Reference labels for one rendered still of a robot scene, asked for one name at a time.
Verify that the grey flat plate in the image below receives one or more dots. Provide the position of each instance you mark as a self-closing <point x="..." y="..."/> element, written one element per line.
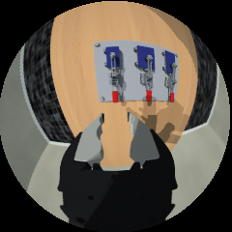
<point x="130" y="88"/>

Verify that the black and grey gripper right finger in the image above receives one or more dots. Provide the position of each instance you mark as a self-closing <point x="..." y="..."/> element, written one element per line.
<point x="147" y="148"/>

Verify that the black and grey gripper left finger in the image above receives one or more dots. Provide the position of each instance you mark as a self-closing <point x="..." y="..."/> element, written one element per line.
<point x="85" y="150"/>

